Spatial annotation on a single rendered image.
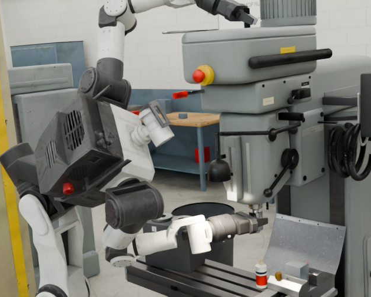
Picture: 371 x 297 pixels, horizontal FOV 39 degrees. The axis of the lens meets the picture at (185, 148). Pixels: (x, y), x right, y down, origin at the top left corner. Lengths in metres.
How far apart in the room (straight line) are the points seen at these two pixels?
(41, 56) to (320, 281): 7.80
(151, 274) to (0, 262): 1.30
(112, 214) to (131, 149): 0.21
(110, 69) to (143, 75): 6.55
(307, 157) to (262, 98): 0.35
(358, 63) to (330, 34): 4.12
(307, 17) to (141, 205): 0.88
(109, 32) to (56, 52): 7.06
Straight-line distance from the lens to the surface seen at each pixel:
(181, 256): 2.15
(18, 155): 1.86
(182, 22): 7.67
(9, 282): 3.35
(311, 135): 1.92
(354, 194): 2.14
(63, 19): 9.81
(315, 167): 1.96
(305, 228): 2.23
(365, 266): 2.27
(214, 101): 1.73
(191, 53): 1.66
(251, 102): 1.65
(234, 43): 1.56
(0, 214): 3.22
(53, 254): 1.86
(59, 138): 1.60
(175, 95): 1.65
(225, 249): 3.89
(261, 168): 1.73
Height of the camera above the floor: 1.86
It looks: 11 degrees down
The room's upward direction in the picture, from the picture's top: 4 degrees counter-clockwise
